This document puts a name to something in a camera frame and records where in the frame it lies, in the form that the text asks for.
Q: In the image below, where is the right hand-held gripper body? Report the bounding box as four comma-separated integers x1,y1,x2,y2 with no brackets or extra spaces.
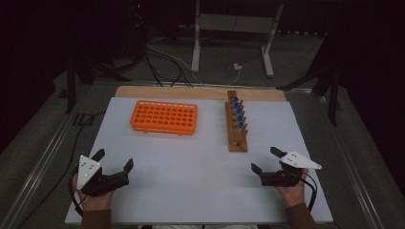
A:
260,150,323,188

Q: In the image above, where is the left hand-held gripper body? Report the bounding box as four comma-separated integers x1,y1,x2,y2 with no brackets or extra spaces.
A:
75,155,131,198

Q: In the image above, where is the wooden tube rack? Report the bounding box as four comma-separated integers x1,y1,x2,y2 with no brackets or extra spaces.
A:
224,90,249,154

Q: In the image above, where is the orange plastic tube rack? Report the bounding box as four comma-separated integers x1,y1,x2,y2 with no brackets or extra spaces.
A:
129,99,199,136

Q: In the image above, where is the person's left hand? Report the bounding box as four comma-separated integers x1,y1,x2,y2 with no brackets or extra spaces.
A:
71,173,116,213

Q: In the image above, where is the person's right hand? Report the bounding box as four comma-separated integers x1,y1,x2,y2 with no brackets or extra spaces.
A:
275,167,309,209

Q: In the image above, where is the white table cover sheet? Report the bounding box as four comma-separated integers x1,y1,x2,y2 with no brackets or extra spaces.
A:
64,96,334,225

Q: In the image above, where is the white metal stand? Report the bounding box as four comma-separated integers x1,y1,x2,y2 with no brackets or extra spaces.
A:
190,0,285,78

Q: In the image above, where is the dark equipment tower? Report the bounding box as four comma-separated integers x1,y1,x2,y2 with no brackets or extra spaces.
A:
125,0,151,65

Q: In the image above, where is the long black floor cable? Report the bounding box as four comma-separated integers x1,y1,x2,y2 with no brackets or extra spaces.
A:
15,110,108,229

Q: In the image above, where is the left hand-held gripper cable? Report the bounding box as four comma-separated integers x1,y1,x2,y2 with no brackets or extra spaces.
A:
68,170,84,218

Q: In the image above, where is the hand-held gripper cable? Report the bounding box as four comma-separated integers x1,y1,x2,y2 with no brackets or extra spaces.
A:
68,170,84,218
297,173,319,214

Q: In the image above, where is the right hand-held gripper cable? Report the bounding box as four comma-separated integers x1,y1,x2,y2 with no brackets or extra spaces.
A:
297,173,319,214

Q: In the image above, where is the aluminium floor rail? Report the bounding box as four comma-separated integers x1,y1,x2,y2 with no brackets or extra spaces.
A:
0,84,96,229
318,94,388,229
92,79,314,94

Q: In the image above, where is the white floor cable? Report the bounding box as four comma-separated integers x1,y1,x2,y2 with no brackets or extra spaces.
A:
146,37,242,87

